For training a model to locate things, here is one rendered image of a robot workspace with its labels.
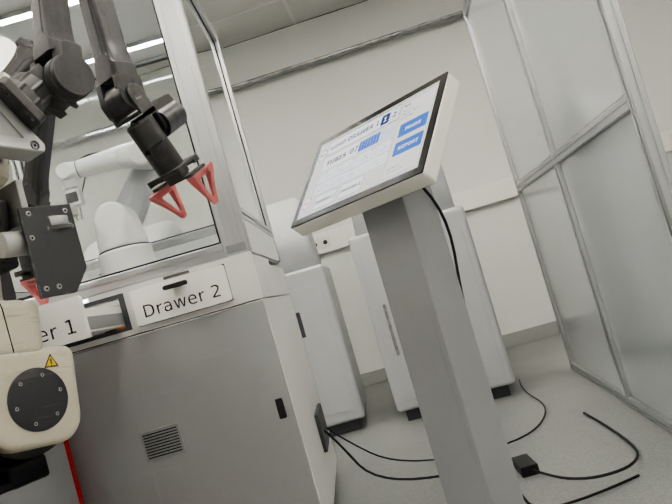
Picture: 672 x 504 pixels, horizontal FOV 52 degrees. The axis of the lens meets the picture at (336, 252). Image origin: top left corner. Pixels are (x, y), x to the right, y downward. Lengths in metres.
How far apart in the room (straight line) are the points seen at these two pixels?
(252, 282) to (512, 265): 3.39
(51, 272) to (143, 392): 0.95
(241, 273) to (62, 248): 0.87
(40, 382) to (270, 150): 4.28
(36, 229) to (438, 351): 1.00
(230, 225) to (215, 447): 0.66
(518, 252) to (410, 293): 3.49
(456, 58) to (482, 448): 3.98
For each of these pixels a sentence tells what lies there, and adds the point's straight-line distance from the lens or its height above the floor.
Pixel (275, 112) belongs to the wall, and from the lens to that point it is 5.44.
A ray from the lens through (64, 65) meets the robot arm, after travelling 1.28.
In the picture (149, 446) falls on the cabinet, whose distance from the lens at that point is 2.19.
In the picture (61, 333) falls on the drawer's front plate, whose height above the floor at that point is 0.85.
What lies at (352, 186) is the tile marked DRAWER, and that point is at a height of 1.00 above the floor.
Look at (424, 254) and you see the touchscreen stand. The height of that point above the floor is 0.79.
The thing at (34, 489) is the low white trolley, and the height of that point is 0.49.
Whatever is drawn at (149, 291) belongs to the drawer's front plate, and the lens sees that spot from 2.13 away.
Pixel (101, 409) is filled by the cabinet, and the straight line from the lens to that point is 2.22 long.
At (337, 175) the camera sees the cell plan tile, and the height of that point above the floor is 1.06.
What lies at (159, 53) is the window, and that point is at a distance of 2.27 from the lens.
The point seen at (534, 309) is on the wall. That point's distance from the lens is 5.28.
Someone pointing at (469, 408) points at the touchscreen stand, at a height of 0.38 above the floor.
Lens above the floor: 0.76
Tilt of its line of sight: 3 degrees up
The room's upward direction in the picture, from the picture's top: 16 degrees counter-clockwise
